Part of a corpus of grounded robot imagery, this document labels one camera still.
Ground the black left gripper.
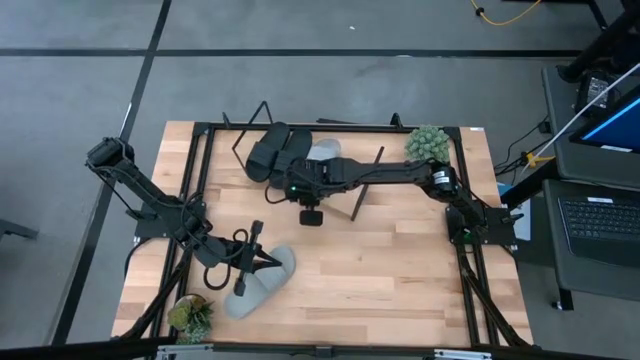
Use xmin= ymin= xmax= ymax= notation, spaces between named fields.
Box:
xmin=219 ymin=220 xmax=283 ymax=296

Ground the black slide sandal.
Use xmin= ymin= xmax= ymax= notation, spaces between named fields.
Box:
xmin=269 ymin=128 xmax=314 ymax=190
xmin=244 ymin=121 xmax=291 ymax=184

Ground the grey slide sandal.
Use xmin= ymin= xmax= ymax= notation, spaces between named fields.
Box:
xmin=222 ymin=244 xmax=297 ymax=321
xmin=305 ymin=137 xmax=343 ymax=162

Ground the spiky succulent in brown pot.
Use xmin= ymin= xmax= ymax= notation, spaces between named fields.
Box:
xmin=166 ymin=293 xmax=216 ymax=346

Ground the green succulent in white pot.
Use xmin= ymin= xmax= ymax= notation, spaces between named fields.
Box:
xmin=403 ymin=124 xmax=451 ymax=164

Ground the grey chair leg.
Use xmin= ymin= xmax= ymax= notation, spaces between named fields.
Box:
xmin=0 ymin=218 xmax=40 ymax=241

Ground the grey desk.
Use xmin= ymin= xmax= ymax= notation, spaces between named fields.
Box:
xmin=542 ymin=178 xmax=640 ymax=311
xmin=541 ymin=63 xmax=640 ymax=192

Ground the white rod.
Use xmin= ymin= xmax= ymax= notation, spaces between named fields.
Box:
xmin=522 ymin=62 xmax=640 ymax=171

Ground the black laptop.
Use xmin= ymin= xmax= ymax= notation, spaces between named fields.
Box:
xmin=557 ymin=194 xmax=640 ymax=269

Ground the black power adapter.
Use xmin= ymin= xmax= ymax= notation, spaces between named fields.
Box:
xmin=574 ymin=69 xmax=621 ymax=114

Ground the monitor with blue screen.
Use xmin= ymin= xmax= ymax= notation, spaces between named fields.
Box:
xmin=569 ymin=84 xmax=640 ymax=154

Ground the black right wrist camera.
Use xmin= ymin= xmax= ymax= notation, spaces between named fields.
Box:
xmin=298 ymin=199 xmax=325 ymax=228

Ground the wooden shelf with black frame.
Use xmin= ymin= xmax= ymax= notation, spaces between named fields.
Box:
xmin=230 ymin=99 xmax=387 ymax=222

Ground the black metal rig frame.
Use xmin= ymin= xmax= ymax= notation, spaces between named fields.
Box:
xmin=112 ymin=118 xmax=534 ymax=354

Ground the yellow cable clamp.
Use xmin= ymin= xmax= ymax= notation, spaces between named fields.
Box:
xmin=524 ymin=152 xmax=556 ymax=169

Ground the yellow cable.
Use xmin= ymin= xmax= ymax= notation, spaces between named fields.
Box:
xmin=469 ymin=0 xmax=544 ymax=27

